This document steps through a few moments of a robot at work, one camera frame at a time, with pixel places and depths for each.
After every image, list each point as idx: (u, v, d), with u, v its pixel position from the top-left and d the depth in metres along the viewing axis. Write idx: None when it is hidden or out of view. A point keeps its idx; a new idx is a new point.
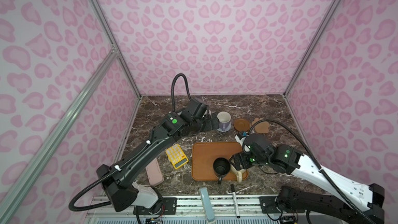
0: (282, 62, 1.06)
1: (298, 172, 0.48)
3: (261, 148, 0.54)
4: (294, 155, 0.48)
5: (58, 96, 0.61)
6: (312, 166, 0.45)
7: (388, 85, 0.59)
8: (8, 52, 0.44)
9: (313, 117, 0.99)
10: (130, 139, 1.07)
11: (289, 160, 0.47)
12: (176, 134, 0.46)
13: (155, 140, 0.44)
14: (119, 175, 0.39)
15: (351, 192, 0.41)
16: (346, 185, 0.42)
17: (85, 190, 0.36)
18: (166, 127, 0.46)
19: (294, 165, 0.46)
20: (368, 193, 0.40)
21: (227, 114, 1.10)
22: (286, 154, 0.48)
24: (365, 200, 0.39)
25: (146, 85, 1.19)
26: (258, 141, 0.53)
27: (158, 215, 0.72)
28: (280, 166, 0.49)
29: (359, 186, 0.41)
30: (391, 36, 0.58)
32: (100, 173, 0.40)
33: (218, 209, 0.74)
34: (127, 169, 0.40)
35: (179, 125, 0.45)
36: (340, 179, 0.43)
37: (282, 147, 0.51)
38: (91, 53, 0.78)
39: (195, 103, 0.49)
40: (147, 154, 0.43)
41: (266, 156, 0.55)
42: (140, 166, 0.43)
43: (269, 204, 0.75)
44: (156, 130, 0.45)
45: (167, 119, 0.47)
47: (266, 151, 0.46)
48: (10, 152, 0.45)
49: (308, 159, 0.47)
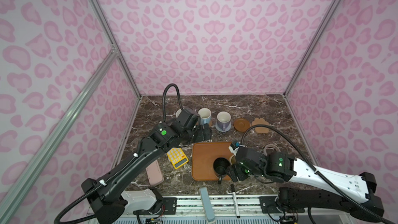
0: (282, 62, 1.06)
1: (295, 179, 0.47)
3: (254, 161, 0.52)
4: (287, 162, 0.47)
5: (58, 96, 0.61)
6: (307, 170, 0.45)
7: (388, 85, 0.59)
8: (8, 52, 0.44)
9: (313, 117, 0.99)
10: (130, 139, 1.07)
11: (285, 169, 0.46)
12: (165, 145, 0.45)
13: (143, 153, 0.43)
14: (104, 190, 0.38)
15: (349, 187, 0.41)
16: (342, 181, 0.42)
17: (70, 206, 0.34)
18: (155, 138, 0.45)
19: (290, 173, 0.45)
20: (362, 184, 0.41)
21: (227, 114, 1.10)
22: (280, 163, 0.47)
24: (363, 192, 0.40)
25: (146, 85, 1.19)
26: (249, 154, 0.50)
27: (158, 215, 0.72)
28: (277, 177, 0.47)
29: (353, 178, 0.42)
30: (391, 36, 0.58)
32: (85, 187, 0.39)
33: (218, 209, 0.74)
34: (113, 184, 0.39)
35: (168, 137, 0.44)
36: (336, 176, 0.43)
37: (275, 155, 0.50)
38: (91, 53, 0.78)
39: (186, 114, 0.48)
40: (134, 168, 0.41)
41: (260, 168, 0.53)
42: (126, 179, 0.41)
43: (269, 204, 0.75)
44: (145, 141, 0.44)
45: (156, 130, 0.46)
47: (259, 164, 0.52)
48: (10, 152, 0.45)
49: (302, 162, 0.47)
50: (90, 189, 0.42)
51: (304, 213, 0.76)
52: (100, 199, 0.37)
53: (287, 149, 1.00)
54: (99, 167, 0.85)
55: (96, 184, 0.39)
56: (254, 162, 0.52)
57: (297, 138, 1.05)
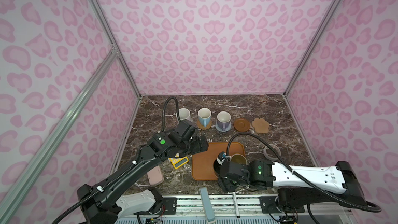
0: (282, 62, 1.06)
1: (277, 183, 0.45)
3: (237, 174, 0.53)
4: (267, 168, 0.49)
5: (58, 96, 0.61)
6: (285, 171, 0.47)
7: (388, 85, 0.59)
8: (8, 52, 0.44)
9: (313, 117, 0.99)
10: (130, 139, 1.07)
11: (265, 177, 0.47)
12: (163, 155, 0.47)
13: (141, 160, 0.44)
14: (101, 196, 0.39)
15: (325, 181, 0.42)
16: (319, 176, 0.43)
17: (64, 214, 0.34)
18: (154, 147, 0.46)
19: (269, 179, 0.47)
20: (338, 174, 0.42)
21: (226, 114, 1.10)
22: (259, 171, 0.49)
24: (339, 183, 0.41)
25: (146, 85, 1.19)
26: (230, 168, 0.52)
27: (158, 215, 0.72)
28: (260, 186, 0.49)
29: (329, 170, 0.44)
30: (391, 36, 0.58)
32: (81, 193, 0.39)
33: (218, 209, 0.74)
34: (110, 191, 0.40)
35: (167, 146, 0.47)
36: (311, 171, 0.45)
37: (255, 163, 0.51)
38: (91, 53, 0.78)
39: (184, 125, 0.51)
40: (131, 176, 0.43)
41: (244, 180, 0.55)
42: (123, 186, 0.42)
43: (269, 204, 0.75)
44: (144, 149, 0.46)
45: (155, 139, 0.48)
47: (242, 176, 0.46)
48: (10, 152, 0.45)
49: (280, 165, 0.48)
50: (86, 196, 0.43)
51: (304, 213, 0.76)
52: (96, 205, 0.38)
53: (287, 149, 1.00)
54: (99, 167, 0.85)
55: (93, 191, 0.40)
56: (237, 174, 0.53)
57: (297, 138, 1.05)
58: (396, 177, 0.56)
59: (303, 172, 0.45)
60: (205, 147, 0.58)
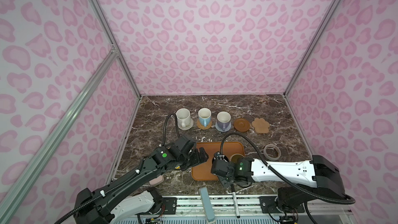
0: (282, 62, 1.06)
1: (257, 178, 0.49)
3: (223, 170, 0.60)
4: (247, 165, 0.53)
5: (58, 96, 0.61)
6: (263, 167, 0.50)
7: (388, 85, 0.59)
8: (8, 52, 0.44)
9: (313, 117, 0.99)
10: (130, 139, 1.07)
11: (245, 172, 0.52)
12: (164, 168, 0.52)
13: (143, 170, 0.48)
14: (101, 200, 0.41)
15: (297, 174, 0.45)
16: (292, 169, 0.46)
17: (62, 218, 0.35)
18: (155, 159, 0.51)
19: (249, 173, 0.52)
20: (310, 167, 0.44)
21: (227, 114, 1.10)
22: (241, 167, 0.54)
24: (309, 176, 0.43)
25: (146, 85, 1.19)
26: (217, 165, 0.59)
27: (158, 215, 0.72)
28: (242, 181, 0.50)
29: (302, 164, 0.46)
30: (391, 36, 0.58)
32: (82, 197, 0.40)
33: (218, 209, 0.74)
34: (111, 196, 0.42)
35: (168, 159, 0.51)
36: (285, 166, 0.47)
37: (238, 160, 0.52)
38: (91, 53, 0.78)
39: (183, 139, 0.56)
40: (133, 184, 0.45)
41: (229, 175, 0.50)
42: (124, 194, 0.44)
43: (269, 204, 0.75)
44: (146, 159, 0.50)
45: (157, 152, 0.53)
47: (228, 172, 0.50)
48: (10, 152, 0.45)
49: (258, 160, 0.52)
50: (87, 199, 0.44)
51: (304, 213, 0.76)
52: (97, 209, 0.39)
53: (287, 149, 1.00)
54: (99, 167, 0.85)
55: (94, 195, 0.41)
56: (223, 170, 0.60)
57: (297, 138, 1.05)
58: (396, 178, 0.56)
59: (278, 167, 0.48)
60: (204, 159, 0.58)
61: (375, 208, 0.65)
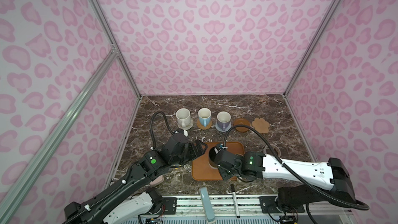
0: (282, 62, 1.06)
1: (267, 174, 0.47)
3: (229, 163, 0.56)
4: (258, 159, 0.50)
5: (58, 96, 0.61)
6: (275, 164, 0.48)
7: (388, 85, 0.59)
8: (8, 52, 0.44)
9: (313, 117, 0.99)
10: (130, 139, 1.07)
11: (254, 167, 0.49)
12: (153, 174, 0.49)
13: (130, 180, 0.46)
14: (87, 215, 0.40)
15: (314, 175, 0.43)
16: (308, 170, 0.44)
17: None
18: (144, 166, 0.48)
19: (259, 169, 0.48)
20: (328, 169, 0.43)
21: (227, 114, 1.10)
22: (251, 161, 0.50)
24: (327, 178, 0.41)
25: (146, 85, 1.19)
26: (224, 156, 0.55)
27: (158, 215, 0.72)
28: (251, 175, 0.51)
29: (318, 165, 0.44)
30: (391, 36, 0.58)
32: (68, 211, 0.40)
33: (218, 209, 0.74)
34: (97, 210, 0.41)
35: (157, 166, 0.48)
36: (302, 166, 0.45)
37: (247, 154, 0.53)
38: (91, 53, 0.78)
39: (172, 141, 0.50)
40: (119, 195, 0.43)
41: (236, 169, 0.57)
42: (110, 206, 0.43)
43: (269, 204, 0.75)
44: (134, 167, 0.48)
45: (146, 158, 0.50)
47: (235, 165, 0.56)
48: (10, 152, 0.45)
49: (271, 157, 0.49)
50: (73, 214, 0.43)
51: (304, 213, 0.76)
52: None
53: (287, 149, 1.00)
54: (99, 167, 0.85)
55: (80, 209, 0.40)
56: (229, 163, 0.56)
57: (297, 138, 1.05)
58: (396, 178, 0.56)
59: (293, 166, 0.46)
60: (203, 151, 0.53)
61: (376, 208, 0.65)
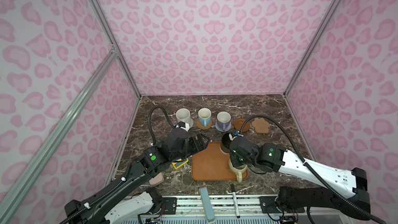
0: (282, 62, 1.06)
1: (285, 170, 0.48)
3: (246, 151, 0.54)
4: (278, 153, 0.48)
5: (58, 96, 0.61)
6: (296, 161, 0.46)
7: (388, 85, 0.59)
8: (8, 52, 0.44)
9: (313, 117, 0.99)
10: (130, 139, 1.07)
11: (274, 159, 0.47)
12: (154, 171, 0.48)
13: (130, 177, 0.45)
14: (87, 213, 0.39)
15: (336, 180, 0.41)
16: (330, 174, 0.42)
17: None
18: (144, 163, 0.47)
19: (278, 162, 0.47)
20: (352, 178, 0.41)
21: (227, 114, 1.10)
22: (270, 153, 0.49)
24: (350, 186, 0.40)
25: (146, 85, 1.19)
26: (242, 143, 0.52)
27: (158, 215, 0.72)
28: (267, 166, 0.49)
29: (342, 172, 0.42)
30: (391, 36, 0.58)
32: (69, 209, 0.39)
33: (218, 209, 0.74)
34: (97, 208, 0.40)
35: (157, 163, 0.47)
36: (325, 169, 0.43)
37: (267, 145, 0.51)
38: (91, 53, 0.78)
39: (172, 137, 0.48)
40: (120, 192, 0.43)
41: (252, 158, 0.55)
42: (110, 203, 0.42)
43: (269, 204, 0.75)
44: (134, 165, 0.47)
45: (145, 155, 0.49)
47: (251, 153, 0.54)
48: (10, 152, 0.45)
49: (292, 154, 0.47)
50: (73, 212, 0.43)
51: (304, 213, 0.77)
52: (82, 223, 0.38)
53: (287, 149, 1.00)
54: (99, 167, 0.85)
55: (80, 207, 0.40)
56: (245, 150, 0.54)
57: (297, 138, 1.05)
58: (396, 178, 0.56)
59: (315, 166, 0.44)
60: (204, 145, 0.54)
61: (376, 208, 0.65)
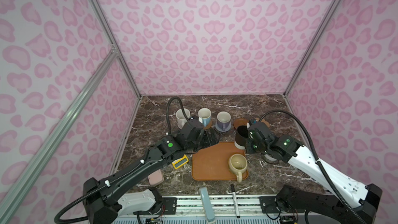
0: (282, 62, 1.06)
1: (294, 162, 0.49)
3: (263, 135, 0.56)
4: (294, 145, 0.49)
5: (59, 96, 0.61)
6: (309, 157, 0.46)
7: (388, 85, 0.59)
8: (8, 52, 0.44)
9: (313, 117, 0.99)
10: (130, 139, 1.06)
11: (287, 149, 0.48)
12: (169, 157, 0.49)
13: (148, 160, 0.46)
14: (107, 191, 0.40)
15: (344, 187, 0.41)
16: (341, 180, 0.42)
17: (68, 207, 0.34)
18: (161, 149, 0.48)
19: (292, 152, 0.47)
20: (363, 190, 0.40)
21: (227, 114, 1.10)
22: (285, 142, 0.49)
24: (358, 196, 0.39)
25: (146, 85, 1.19)
26: (261, 128, 0.55)
27: (158, 215, 0.72)
28: (278, 153, 0.50)
29: (355, 182, 0.41)
30: (391, 36, 0.58)
32: (88, 186, 0.40)
33: (218, 209, 0.74)
34: (116, 186, 0.41)
35: (174, 150, 0.48)
36: (337, 173, 0.43)
37: (283, 136, 0.52)
38: (91, 53, 0.78)
39: (188, 127, 0.50)
40: (138, 174, 0.44)
41: (266, 143, 0.57)
42: (129, 184, 0.43)
43: (269, 204, 0.75)
44: (152, 150, 0.48)
45: (162, 142, 0.50)
47: (267, 138, 0.56)
48: (10, 152, 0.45)
49: (307, 150, 0.47)
50: (93, 189, 0.44)
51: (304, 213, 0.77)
52: (102, 199, 0.39)
53: None
54: (99, 167, 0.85)
55: (99, 185, 0.41)
56: (262, 134, 0.56)
57: (297, 138, 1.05)
58: (396, 177, 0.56)
59: (327, 168, 0.44)
60: (216, 140, 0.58)
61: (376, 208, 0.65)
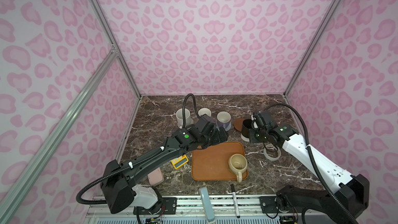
0: (282, 62, 1.06)
1: (287, 146, 0.53)
3: (265, 120, 0.62)
4: (290, 131, 0.53)
5: (59, 96, 0.61)
6: (300, 143, 0.50)
7: (388, 85, 0.59)
8: (8, 52, 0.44)
9: (313, 117, 0.99)
10: (130, 139, 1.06)
11: (284, 134, 0.52)
12: (186, 148, 0.52)
13: (168, 148, 0.49)
14: (130, 172, 0.42)
15: (328, 171, 0.43)
16: (327, 165, 0.44)
17: (91, 184, 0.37)
18: (178, 139, 0.52)
19: (284, 135, 0.52)
20: (347, 177, 0.41)
21: (227, 114, 1.10)
22: (282, 129, 0.54)
24: (339, 180, 0.40)
25: (146, 85, 1.19)
26: (264, 115, 0.62)
27: (158, 215, 0.72)
28: (273, 137, 0.56)
29: (341, 169, 0.42)
30: (391, 36, 0.58)
32: (111, 168, 0.42)
33: (218, 209, 0.74)
34: (139, 168, 0.43)
35: (189, 140, 0.52)
36: (325, 159, 0.45)
37: (283, 124, 0.56)
38: (91, 53, 0.78)
39: (203, 121, 0.55)
40: (159, 159, 0.47)
41: (265, 128, 0.64)
42: (150, 168, 0.46)
43: (269, 204, 0.75)
44: (170, 139, 0.51)
45: (179, 133, 0.53)
47: (267, 124, 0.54)
48: (10, 152, 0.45)
49: (301, 137, 0.51)
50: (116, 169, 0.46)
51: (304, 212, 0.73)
52: (126, 179, 0.40)
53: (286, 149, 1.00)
54: (99, 167, 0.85)
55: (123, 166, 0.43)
56: (265, 121, 0.62)
57: None
58: (396, 177, 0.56)
59: (316, 154, 0.46)
60: (224, 138, 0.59)
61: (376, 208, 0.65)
